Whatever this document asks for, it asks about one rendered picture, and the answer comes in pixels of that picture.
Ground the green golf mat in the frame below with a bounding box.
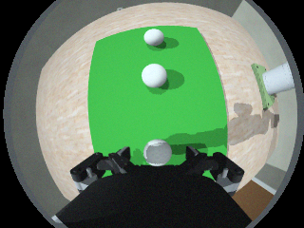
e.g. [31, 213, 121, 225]
[87, 26, 228, 166]

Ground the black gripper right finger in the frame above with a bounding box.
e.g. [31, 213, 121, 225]
[168, 146, 244, 197]

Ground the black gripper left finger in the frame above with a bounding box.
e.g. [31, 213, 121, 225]
[70, 146, 145, 193]

